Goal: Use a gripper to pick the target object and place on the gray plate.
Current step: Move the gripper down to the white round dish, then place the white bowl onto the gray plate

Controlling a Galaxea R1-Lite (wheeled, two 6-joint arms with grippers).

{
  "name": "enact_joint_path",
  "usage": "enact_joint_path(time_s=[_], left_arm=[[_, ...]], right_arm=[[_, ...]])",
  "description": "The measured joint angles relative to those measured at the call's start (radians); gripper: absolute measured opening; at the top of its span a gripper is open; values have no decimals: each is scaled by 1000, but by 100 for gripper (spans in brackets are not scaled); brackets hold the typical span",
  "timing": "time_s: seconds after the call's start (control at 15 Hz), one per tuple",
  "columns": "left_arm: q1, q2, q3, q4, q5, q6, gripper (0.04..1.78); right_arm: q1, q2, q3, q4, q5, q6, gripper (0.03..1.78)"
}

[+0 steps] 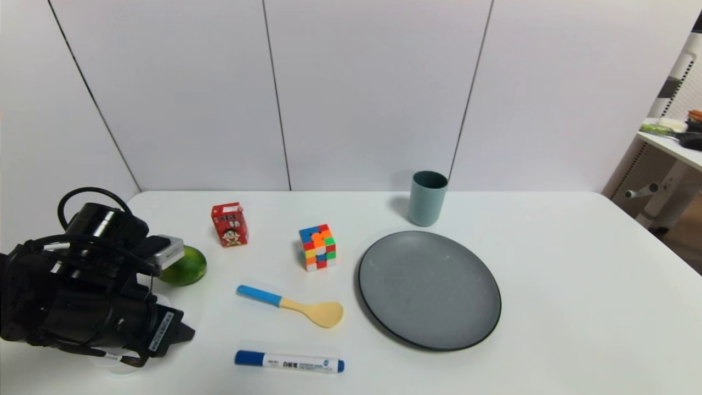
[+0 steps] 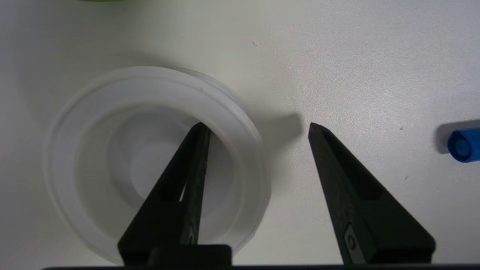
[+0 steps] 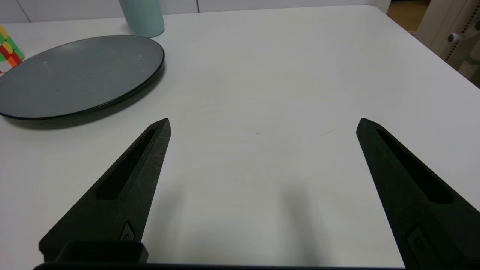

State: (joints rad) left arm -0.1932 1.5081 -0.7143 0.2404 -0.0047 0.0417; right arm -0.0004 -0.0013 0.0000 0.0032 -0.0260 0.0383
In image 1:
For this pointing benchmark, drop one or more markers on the blue whiteboard marker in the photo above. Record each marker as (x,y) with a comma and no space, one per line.
(290,361)

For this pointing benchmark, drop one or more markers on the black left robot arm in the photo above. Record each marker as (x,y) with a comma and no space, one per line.
(71,274)

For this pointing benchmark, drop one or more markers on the green vegetable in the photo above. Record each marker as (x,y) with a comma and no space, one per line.
(654,130)

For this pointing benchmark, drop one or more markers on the multicoloured puzzle cube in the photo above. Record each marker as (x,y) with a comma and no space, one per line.
(318,248)

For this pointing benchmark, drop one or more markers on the green lime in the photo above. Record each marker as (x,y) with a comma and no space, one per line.
(189,267)

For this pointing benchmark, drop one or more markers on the red milk carton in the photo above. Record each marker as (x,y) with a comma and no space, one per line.
(230,225)

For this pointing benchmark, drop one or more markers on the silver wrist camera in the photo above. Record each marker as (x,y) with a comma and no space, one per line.
(168,252)

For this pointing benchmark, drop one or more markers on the white desk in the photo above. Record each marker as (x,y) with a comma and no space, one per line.
(672,164)

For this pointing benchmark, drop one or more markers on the grey-blue cup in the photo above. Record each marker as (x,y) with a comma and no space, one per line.
(426,200)

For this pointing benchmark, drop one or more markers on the gray round plate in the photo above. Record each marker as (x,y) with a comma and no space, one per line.
(429,289)

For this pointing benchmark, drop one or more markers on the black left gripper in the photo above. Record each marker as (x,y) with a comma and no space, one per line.
(163,331)

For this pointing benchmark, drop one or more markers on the white pegboard panel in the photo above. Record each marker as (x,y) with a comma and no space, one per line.
(683,82)

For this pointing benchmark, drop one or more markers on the white round plastic lid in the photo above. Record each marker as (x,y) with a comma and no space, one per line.
(125,367)

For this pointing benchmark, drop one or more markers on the black pan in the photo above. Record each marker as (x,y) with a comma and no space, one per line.
(692,141)

